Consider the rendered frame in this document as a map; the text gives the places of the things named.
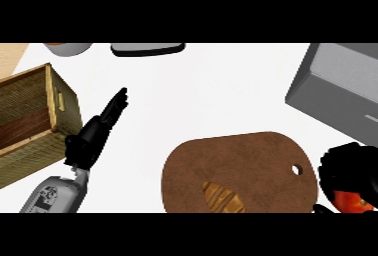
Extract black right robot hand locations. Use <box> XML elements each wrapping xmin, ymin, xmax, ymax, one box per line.
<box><xmin>311</xmin><ymin>141</ymin><xmax>378</xmax><ymax>214</ymax></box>

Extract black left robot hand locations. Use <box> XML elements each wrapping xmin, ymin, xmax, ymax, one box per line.
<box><xmin>63</xmin><ymin>87</ymin><xmax>129</xmax><ymax>171</ymax></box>

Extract red tomato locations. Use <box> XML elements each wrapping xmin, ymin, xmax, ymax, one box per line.
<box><xmin>329</xmin><ymin>190</ymin><xmax>376</xmax><ymax>214</ymax></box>

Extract brown wooden cutting board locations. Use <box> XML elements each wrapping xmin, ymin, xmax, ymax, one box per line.
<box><xmin>160</xmin><ymin>131</ymin><xmax>318</xmax><ymax>214</ymax></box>

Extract grey box appliance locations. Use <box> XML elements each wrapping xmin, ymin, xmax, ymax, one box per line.
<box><xmin>283</xmin><ymin>43</ymin><xmax>378</xmax><ymax>148</ymax></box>

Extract golden bread loaf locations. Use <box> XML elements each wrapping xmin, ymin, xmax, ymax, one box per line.
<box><xmin>200</xmin><ymin>180</ymin><xmax>247</xmax><ymax>214</ymax></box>

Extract grey round bowl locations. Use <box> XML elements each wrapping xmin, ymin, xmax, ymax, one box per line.
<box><xmin>42</xmin><ymin>43</ymin><xmax>94</xmax><ymax>58</ymax></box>

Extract black and grey flat appliance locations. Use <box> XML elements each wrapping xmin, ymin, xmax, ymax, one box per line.
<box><xmin>109</xmin><ymin>43</ymin><xmax>187</xmax><ymax>58</ymax></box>

